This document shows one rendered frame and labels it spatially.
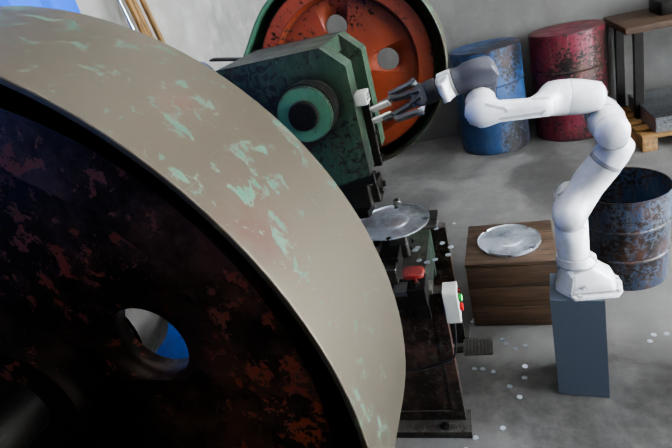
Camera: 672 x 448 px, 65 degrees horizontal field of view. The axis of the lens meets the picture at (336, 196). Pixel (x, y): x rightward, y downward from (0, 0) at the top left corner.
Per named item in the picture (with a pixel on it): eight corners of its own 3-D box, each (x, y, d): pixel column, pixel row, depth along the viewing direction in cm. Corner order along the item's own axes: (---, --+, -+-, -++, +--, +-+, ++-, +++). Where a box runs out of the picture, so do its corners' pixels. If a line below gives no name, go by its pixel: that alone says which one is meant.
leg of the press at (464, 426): (472, 414, 208) (435, 213, 175) (472, 438, 198) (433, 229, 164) (261, 416, 234) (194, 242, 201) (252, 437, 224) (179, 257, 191)
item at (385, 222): (362, 210, 220) (362, 208, 220) (431, 201, 212) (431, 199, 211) (349, 244, 194) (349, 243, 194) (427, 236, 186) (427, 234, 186)
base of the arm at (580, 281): (619, 271, 196) (618, 238, 190) (625, 301, 180) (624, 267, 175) (554, 272, 205) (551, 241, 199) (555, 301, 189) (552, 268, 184)
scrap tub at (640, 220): (656, 244, 281) (656, 161, 263) (686, 289, 243) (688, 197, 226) (572, 252, 293) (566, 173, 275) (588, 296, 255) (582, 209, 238)
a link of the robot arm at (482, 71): (470, 124, 167) (469, 111, 175) (512, 108, 161) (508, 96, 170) (449, 73, 159) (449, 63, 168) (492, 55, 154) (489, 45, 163)
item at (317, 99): (370, 87, 216) (361, 44, 210) (337, 140, 157) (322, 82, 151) (329, 95, 221) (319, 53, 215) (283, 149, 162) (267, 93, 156)
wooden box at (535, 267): (555, 278, 274) (550, 219, 261) (563, 324, 242) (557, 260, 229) (477, 281, 288) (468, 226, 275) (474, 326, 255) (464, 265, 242)
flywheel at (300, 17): (472, 56, 222) (345, -67, 212) (473, 65, 204) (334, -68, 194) (361, 168, 254) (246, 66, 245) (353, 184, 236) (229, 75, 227)
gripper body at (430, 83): (445, 104, 168) (418, 114, 172) (438, 82, 172) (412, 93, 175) (438, 94, 162) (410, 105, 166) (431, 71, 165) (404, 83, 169)
